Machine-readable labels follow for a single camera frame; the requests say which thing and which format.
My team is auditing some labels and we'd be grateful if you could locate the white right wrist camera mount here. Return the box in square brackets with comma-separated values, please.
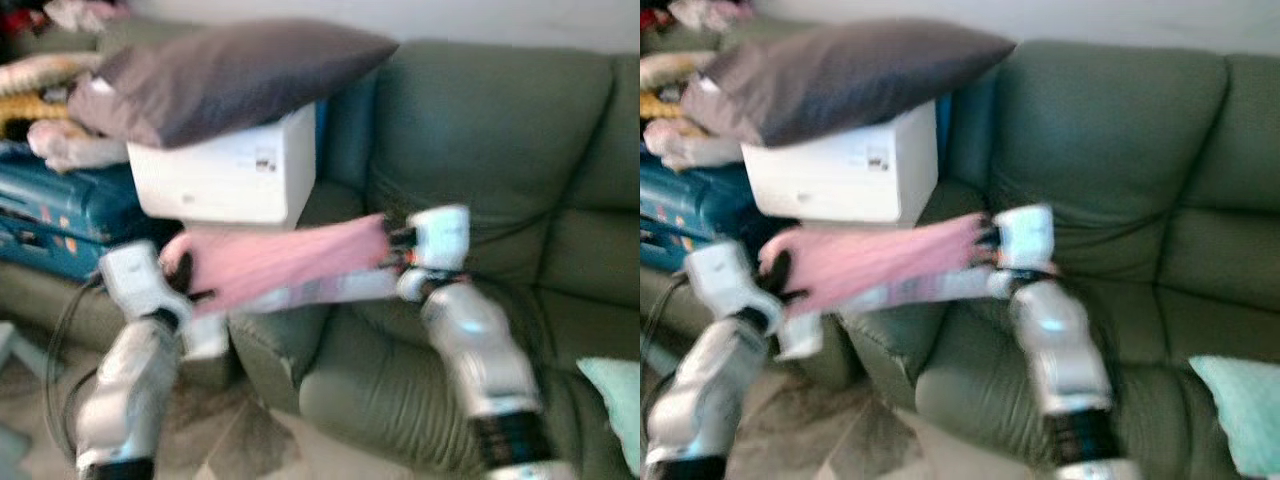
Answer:
[410, 205, 471, 273]
[995, 205, 1056, 271]

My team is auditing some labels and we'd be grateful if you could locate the white box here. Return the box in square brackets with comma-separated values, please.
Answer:
[128, 102, 319, 229]
[740, 98, 939, 229]

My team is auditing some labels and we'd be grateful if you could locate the white pink cloth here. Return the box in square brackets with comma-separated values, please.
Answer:
[645, 118, 746, 171]
[28, 120, 131, 173]

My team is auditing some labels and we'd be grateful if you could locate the grey-brown pillow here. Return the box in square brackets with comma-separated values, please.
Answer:
[68, 18, 399, 151]
[680, 18, 1016, 149]

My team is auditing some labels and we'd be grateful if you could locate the teal pillow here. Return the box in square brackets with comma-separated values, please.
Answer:
[1190, 355, 1280, 479]
[578, 358, 641, 476]

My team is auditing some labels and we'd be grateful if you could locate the green leather sofa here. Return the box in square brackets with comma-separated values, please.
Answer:
[640, 25, 1280, 480]
[0, 25, 641, 480]

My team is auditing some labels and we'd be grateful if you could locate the pink dotted pillow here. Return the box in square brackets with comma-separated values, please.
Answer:
[160, 212, 396, 319]
[758, 212, 1001, 319]

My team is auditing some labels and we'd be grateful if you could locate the pink crumpled cloth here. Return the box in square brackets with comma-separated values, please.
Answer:
[670, 0, 761, 31]
[45, 0, 131, 31]

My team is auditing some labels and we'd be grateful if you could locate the yellow patterned blanket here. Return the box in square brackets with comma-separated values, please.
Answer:
[0, 52, 106, 126]
[640, 50, 716, 121]

